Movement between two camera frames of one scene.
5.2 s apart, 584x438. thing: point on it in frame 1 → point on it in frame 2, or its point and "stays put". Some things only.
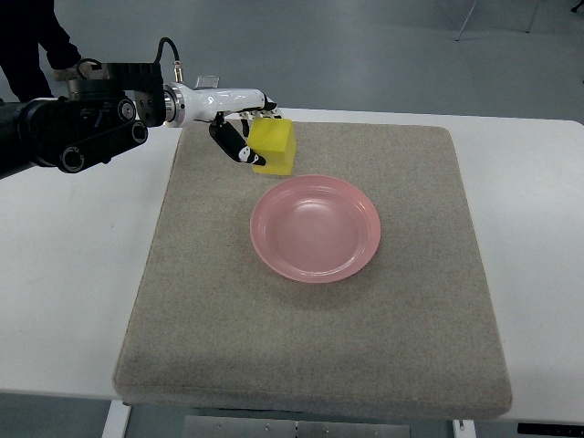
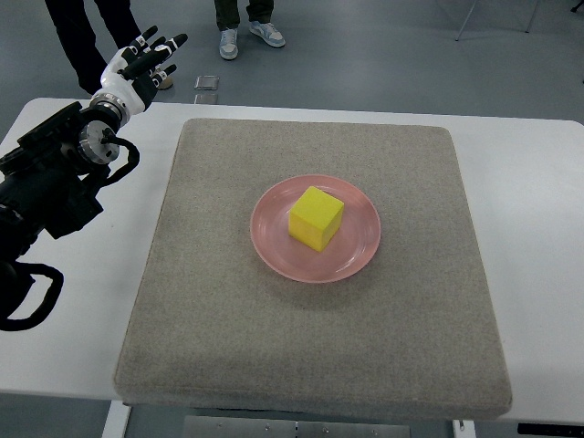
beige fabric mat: (411, 333) stays put
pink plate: (316, 229) stays put
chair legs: (574, 9) stays put
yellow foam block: (274, 140) → (315, 218)
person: (25, 25) → (74, 22)
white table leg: (117, 420) stays put
